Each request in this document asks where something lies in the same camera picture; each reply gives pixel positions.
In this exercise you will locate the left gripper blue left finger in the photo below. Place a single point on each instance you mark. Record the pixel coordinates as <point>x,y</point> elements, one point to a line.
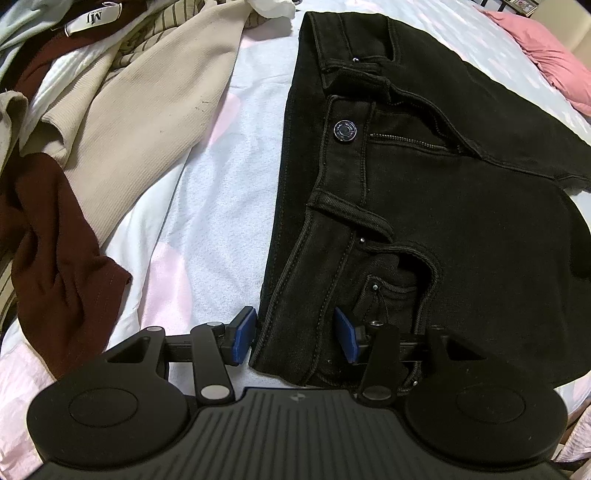
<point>215,346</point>

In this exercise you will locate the black jeans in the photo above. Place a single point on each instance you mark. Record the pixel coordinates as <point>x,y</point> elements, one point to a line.
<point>416,191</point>

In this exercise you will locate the beige padded headboard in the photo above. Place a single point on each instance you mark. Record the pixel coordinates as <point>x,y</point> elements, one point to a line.
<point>569,22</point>

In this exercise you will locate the beige ribbed garment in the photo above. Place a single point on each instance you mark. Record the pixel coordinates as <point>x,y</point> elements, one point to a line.
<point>169,96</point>

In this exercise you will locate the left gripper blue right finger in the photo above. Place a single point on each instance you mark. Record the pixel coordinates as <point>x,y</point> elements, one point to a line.
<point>374,350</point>

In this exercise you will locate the dark red garment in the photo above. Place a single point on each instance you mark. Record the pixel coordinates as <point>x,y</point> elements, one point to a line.
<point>53,218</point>

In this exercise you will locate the striped brown garment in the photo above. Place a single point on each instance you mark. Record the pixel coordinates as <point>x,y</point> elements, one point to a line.
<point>153,29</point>

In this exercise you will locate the light grey garment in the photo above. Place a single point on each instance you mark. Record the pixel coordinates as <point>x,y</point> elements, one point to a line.
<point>23,20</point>

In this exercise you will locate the pink pillow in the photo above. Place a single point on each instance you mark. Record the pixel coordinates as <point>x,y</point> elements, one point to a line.
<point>560,67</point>

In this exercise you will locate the white knit garment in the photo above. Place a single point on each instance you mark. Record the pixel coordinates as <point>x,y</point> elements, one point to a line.
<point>271,9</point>

